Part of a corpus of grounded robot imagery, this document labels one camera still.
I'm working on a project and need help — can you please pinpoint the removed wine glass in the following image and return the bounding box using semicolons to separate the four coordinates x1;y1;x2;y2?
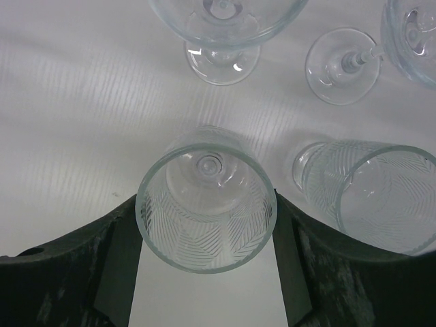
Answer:
292;140;435;255
305;1;435;106

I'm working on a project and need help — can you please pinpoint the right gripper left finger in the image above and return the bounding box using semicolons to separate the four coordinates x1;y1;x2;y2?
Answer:
1;197;142;326

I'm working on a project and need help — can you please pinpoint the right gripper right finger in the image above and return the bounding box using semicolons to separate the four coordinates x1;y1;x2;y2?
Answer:
272;196;435;326

